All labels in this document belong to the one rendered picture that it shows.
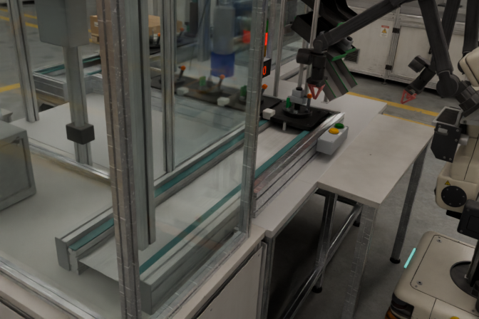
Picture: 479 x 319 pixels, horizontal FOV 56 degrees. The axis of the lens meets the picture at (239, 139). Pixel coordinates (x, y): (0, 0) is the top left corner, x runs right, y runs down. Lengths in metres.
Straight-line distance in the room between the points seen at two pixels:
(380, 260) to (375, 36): 3.81
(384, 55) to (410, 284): 4.20
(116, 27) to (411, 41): 5.44
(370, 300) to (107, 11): 2.18
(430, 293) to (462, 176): 0.56
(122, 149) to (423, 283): 1.82
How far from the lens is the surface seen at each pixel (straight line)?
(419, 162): 2.57
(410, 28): 6.02
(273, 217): 1.56
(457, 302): 2.35
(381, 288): 2.71
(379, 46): 6.16
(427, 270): 2.46
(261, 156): 1.82
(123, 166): 0.83
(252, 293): 1.61
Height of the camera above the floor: 1.74
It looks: 25 degrees down
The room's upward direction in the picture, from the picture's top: 3 degrees clockwise
